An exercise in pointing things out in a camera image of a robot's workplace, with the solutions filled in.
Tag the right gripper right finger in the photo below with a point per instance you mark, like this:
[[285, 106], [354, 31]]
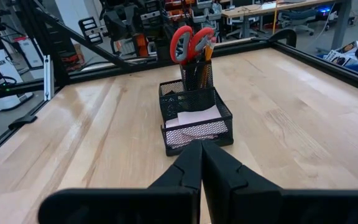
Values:
[[244, 205]]

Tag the grey office chair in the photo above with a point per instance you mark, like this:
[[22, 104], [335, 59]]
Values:
[[297, 17]]

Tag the black metal table frame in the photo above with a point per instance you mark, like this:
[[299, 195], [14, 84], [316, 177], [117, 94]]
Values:
[[322, 66]]

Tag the black mesh desk organizer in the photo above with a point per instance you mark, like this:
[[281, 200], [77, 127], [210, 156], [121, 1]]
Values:
[[194, 99]]

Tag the orange pencil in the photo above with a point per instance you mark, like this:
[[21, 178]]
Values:
[[209, 51]]

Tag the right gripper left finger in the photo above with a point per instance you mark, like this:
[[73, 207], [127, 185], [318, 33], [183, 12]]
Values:
[[166, 205]]

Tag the wooden desk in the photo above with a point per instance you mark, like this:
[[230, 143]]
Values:
[[253, 9]]

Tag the pink sticky note pad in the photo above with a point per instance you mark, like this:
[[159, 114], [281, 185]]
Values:
[[197, 116]]

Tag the magazines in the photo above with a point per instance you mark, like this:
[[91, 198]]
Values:
[[340, 56]]

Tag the shelf of parts bins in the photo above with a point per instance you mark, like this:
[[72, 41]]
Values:
[[204, 12]]

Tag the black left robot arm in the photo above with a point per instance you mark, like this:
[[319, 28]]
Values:
[[163, 46]]

